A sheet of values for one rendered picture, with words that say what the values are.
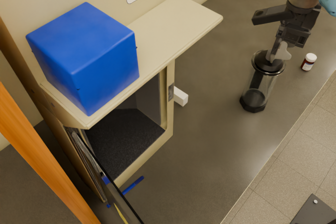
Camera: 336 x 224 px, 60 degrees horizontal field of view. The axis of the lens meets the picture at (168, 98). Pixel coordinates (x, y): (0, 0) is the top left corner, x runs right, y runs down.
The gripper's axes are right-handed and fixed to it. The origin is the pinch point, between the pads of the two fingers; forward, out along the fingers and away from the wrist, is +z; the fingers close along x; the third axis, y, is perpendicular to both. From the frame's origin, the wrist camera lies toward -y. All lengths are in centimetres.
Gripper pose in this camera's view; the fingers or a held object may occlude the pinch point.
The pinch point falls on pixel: (271, 54)
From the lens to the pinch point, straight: 98.6
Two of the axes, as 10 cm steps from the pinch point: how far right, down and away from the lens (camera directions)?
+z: 0.0, 6.1, 8.0
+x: 4.5, -7.1, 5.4
